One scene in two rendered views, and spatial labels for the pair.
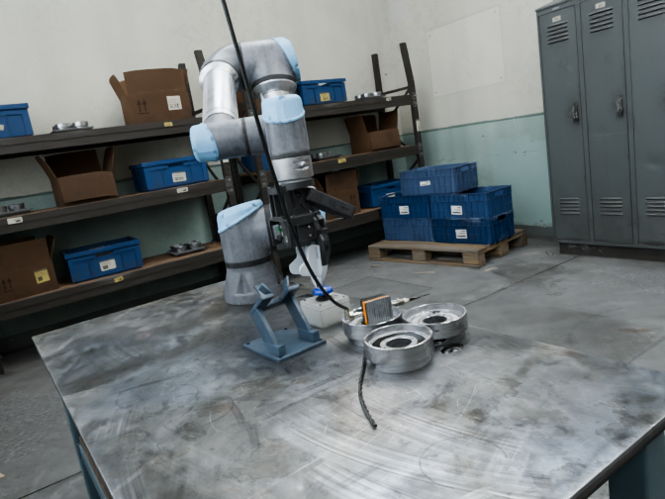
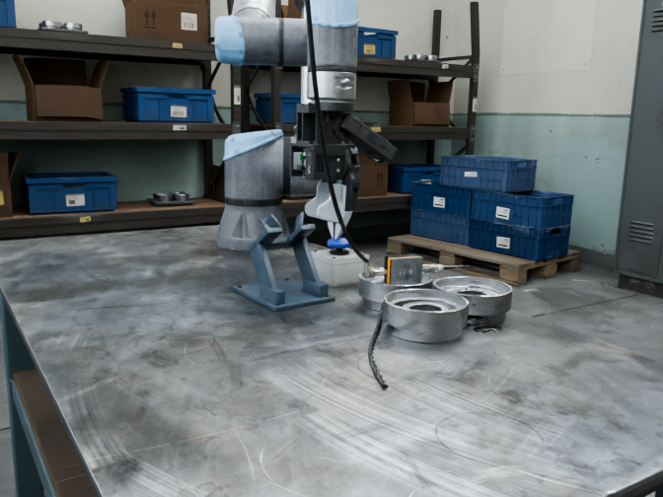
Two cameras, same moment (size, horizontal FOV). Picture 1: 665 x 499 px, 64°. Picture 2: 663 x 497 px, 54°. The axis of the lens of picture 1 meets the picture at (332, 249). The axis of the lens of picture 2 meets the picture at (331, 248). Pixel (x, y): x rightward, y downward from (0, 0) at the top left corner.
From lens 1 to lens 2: 0.08 m
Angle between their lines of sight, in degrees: 1
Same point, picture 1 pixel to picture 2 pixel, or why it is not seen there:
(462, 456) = (488, 432)
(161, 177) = (158, 108)
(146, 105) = (156, 18)
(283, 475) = (267, 416)
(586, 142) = not seen: outside the picture
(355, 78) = (409, 35)
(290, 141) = (335, 50)
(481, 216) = (531, 225)
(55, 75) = not seen: outside the picture
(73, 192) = (50, 106)
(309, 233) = (336, 168)
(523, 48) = (621, 33)
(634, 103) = not seen: outside the picture
